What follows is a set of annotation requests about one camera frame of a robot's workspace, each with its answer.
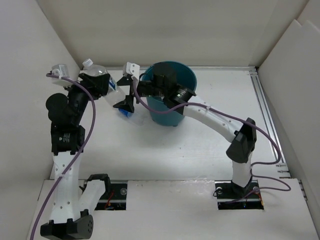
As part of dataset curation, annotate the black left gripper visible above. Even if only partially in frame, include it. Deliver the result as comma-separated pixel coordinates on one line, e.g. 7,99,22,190
62,73,109,125

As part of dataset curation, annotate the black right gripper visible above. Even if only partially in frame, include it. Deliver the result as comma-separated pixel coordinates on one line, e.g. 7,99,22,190
112,76,167,113

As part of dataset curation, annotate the clear white cap bottle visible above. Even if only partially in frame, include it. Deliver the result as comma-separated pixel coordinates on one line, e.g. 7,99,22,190
79,58,126,107

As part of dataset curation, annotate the blue label water bottle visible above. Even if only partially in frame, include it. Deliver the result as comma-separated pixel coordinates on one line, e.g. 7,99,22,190
118,109,148,126

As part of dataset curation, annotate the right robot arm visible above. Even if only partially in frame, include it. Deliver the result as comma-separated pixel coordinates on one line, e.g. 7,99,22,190
114,62,257,198

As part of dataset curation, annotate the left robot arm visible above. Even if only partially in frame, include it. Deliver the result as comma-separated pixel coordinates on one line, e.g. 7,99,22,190
40,73,112,240

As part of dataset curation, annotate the teal plastic bin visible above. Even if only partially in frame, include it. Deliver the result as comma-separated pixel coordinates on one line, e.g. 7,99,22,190
140,61,197,127

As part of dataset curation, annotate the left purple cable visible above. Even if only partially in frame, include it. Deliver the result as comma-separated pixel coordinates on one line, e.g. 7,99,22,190
29,72,97,240

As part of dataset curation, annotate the purple cable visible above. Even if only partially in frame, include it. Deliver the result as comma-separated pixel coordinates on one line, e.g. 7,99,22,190
131,78,292,203
29,72,97,240

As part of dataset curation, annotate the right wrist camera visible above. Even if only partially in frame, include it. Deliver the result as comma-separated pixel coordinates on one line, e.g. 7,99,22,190
122,62,141,80

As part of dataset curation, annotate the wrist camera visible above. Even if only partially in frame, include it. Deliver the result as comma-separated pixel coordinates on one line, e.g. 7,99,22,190
122,62,141,80
50,64,70,88

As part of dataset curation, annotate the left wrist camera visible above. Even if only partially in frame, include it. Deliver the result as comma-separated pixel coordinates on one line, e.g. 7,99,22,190
50,64,70,88

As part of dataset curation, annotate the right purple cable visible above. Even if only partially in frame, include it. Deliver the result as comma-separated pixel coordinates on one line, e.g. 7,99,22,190
131,78,292,203

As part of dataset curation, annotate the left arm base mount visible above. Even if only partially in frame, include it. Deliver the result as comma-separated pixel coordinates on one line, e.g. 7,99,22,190
95,181,128,211

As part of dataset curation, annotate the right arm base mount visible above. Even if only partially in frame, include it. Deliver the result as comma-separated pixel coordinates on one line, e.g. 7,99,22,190
212,180,264,211

